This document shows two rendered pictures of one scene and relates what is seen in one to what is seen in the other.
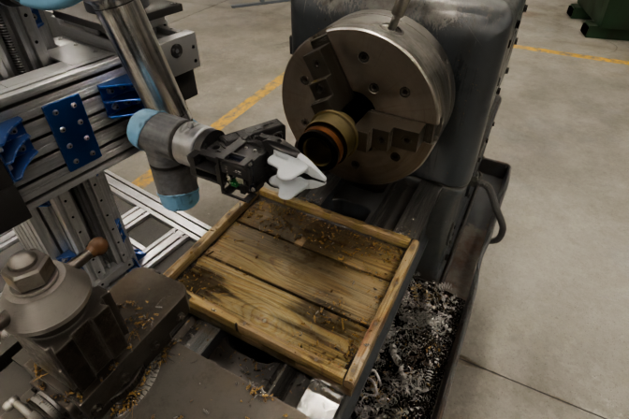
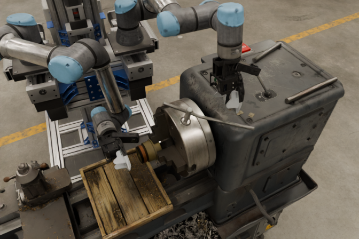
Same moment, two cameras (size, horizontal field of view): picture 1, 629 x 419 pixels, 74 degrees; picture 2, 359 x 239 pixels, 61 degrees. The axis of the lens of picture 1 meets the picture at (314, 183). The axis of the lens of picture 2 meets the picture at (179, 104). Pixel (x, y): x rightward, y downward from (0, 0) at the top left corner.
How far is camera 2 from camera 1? 0.83 m
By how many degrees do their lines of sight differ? 26
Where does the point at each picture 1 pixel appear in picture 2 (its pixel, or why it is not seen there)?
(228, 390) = (63, 219)
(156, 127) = (96, 118)
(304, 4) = (182, 80)
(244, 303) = (99, 192)
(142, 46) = (105, 84)
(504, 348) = not seen: outside the picture
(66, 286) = (29, 175)
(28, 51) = not seen: hidden behind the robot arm
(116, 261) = not seen: hidden behind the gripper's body
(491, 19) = (234, 133)
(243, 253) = (114, 173)
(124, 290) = (56, 174)
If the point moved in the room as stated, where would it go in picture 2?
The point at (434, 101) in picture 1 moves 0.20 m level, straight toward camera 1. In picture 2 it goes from (187, 158) to (143, 188)
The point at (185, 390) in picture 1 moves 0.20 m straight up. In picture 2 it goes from (55, 212) to (38, 184)
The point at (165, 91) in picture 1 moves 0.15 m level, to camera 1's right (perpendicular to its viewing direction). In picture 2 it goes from (112, 100) to (137, 113)
